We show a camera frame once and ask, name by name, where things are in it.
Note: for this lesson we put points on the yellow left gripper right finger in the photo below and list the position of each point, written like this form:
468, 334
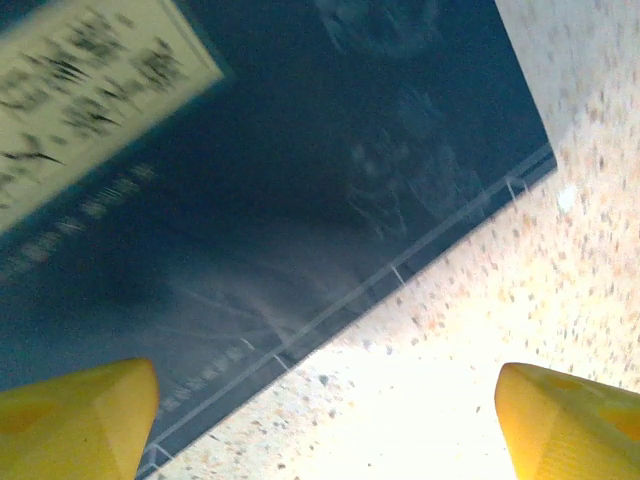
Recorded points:
575, 430

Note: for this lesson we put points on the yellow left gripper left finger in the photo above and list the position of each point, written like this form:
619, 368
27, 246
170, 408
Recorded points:
75, 425

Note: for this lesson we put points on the blue book with yellow label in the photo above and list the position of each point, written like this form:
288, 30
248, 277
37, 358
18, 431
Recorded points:
280, 165

